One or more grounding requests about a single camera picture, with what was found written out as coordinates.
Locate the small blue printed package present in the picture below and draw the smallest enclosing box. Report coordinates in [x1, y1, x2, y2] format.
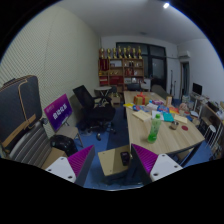
[132, 104, 148, 113]

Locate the black computer monitor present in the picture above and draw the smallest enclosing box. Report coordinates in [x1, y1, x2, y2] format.
[192, 82, 203, 97]

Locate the upright orange box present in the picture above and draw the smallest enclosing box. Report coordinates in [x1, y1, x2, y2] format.
[165, 95, 173, 108]

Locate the small wooden side table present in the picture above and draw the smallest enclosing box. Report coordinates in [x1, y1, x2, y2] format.
[97, 144, 133, 178]

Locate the yellow gift box red ribbon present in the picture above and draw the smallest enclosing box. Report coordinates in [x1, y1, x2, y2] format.
[133, 92, 151, 106]

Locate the teal book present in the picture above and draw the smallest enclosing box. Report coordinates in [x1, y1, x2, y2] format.
[162, 112, 175, 123]

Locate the wooden side desk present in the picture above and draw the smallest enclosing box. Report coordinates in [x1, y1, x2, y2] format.
[199, 99, 224, 158]

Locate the white round stool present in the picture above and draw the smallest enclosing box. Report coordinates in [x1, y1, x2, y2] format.
[203, 124, 218, 148]

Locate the white printed booklet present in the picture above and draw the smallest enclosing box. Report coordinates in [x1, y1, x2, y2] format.
[151, 109, 164, 121]

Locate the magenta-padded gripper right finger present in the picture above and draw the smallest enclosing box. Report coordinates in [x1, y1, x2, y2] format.
[128, 143, 184, 186]

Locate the large blue printed package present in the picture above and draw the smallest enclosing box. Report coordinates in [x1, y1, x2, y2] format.
[157, 105, 170, 114]

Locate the green tea drink bottle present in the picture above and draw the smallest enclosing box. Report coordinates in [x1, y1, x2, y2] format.
[147, 113, 163, 144]

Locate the purple sign board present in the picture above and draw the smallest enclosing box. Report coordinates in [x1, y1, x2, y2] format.
[43, 93, 74, 132]

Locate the small black device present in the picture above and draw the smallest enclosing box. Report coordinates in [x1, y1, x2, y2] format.
[120, 151, 131, 167]

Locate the black office chair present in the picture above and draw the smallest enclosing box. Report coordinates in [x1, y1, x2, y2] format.
[72, 84, 117, 134]

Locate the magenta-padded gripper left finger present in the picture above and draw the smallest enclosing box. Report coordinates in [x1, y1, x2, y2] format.
[45, 144, 96, 188]

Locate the dark case with tan trim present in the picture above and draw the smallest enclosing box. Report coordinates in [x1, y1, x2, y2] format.
[0, 74, 44, 151]

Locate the white air conditioner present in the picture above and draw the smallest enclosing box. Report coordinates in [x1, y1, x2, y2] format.
[177, 49, 192, 60]

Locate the wooden shelf unit with trophies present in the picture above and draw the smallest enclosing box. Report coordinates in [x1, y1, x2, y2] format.
[97, 45, 145, 88]

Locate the black bag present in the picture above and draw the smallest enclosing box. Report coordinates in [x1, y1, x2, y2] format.
[49, 134, 79, 158]

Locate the small round table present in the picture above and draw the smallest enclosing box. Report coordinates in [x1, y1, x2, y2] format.
[94, 86, 113, 101]

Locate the beige paper booklet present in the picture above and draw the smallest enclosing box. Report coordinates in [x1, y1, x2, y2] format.
[132, 109, 153, 122]

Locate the wooden seat chair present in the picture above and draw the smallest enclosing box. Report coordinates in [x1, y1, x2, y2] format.
[54, 124, 84, 148]

